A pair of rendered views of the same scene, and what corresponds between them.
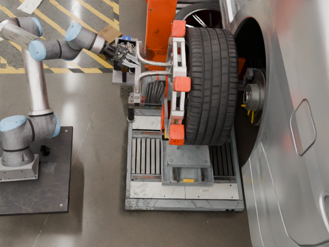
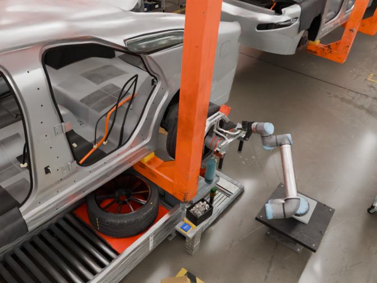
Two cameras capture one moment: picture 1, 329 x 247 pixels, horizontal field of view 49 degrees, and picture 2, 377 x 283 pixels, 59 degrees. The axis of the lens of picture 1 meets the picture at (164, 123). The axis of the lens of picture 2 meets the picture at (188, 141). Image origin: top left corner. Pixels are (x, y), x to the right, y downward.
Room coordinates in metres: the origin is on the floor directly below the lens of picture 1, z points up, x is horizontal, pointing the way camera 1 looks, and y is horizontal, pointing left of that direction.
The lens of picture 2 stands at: (3.22, 1.60, 2.80)
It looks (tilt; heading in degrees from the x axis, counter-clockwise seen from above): 38 degrees down; 224
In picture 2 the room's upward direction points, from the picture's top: 6 degrees clockwise
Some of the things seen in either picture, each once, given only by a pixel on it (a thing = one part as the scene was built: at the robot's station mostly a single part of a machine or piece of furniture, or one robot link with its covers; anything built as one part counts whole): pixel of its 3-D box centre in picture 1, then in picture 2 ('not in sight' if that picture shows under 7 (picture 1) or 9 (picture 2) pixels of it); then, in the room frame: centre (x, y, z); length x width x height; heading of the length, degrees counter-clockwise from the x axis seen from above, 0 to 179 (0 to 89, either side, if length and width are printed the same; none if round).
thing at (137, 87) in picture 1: (153, 79); (230, 126); (1.14, 0.09, 1.03); 0.19 x 0.18 x 0.11; 99
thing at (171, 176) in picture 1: (186, 152); (193, 182); (1.23, -0.19, 0.13); 0.50 x 0.36 x 0.10; 9
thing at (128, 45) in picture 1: (125, 55); (199, 211); (1.72, 0.36, 0.51); 0.20 x 0.14 x 0.13; 1
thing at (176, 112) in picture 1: (173, 86); (210, 140); (1.26, -0.02, 0.85); 0.54 x 0.07 x 0.54; 9
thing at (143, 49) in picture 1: (138, 52); (219, 153); (1.40, 0.21, 0.93); 0.09 x 0.05 x 0.05; 99
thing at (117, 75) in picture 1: (125, 61); (197, 218); (1.73, 0.36, 0.44); 0.43 x 0.17 x 0.03; 9
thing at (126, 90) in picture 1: (126, 76); (193, 236); (1.76, 0.36, 0.21); 0.10 x 0.10 x 0.42; 9
